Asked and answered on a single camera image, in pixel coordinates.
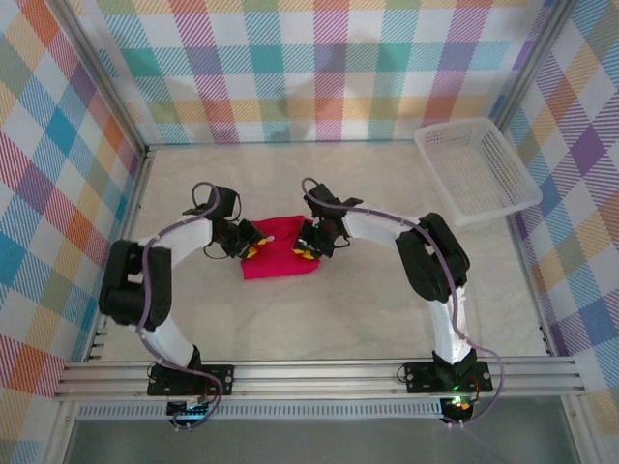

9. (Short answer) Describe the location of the aluminium frame post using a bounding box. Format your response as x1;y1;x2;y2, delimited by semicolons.
47;0;151;154
490;0;581;134

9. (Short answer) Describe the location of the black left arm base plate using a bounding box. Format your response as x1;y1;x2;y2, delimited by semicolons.
146;362;236;398

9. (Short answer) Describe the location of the left controller circuit board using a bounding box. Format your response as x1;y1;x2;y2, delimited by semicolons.
166;398;214;429

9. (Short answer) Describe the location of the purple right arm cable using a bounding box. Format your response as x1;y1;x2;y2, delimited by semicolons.
301;176;509;429

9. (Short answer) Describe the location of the white plastic mesh basket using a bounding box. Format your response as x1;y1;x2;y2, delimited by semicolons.
413;116;544;227

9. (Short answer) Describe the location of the slotted grey cable duct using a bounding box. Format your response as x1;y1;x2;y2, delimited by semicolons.
76;403;446;421

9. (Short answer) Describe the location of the right controller circuit board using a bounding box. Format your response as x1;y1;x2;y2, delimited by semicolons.
440;394;474;426

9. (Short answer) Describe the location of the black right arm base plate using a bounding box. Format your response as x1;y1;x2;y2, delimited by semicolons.
402;360;494;393

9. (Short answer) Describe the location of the controller circuit board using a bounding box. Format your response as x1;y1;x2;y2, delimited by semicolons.
440;394;474;426
166;398;214;429

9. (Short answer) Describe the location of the red t-shirt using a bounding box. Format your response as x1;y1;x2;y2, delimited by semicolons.
240;216;321;281

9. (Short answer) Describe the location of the aluminium mounting rail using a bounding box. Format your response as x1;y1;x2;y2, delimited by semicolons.
52;356;587;403

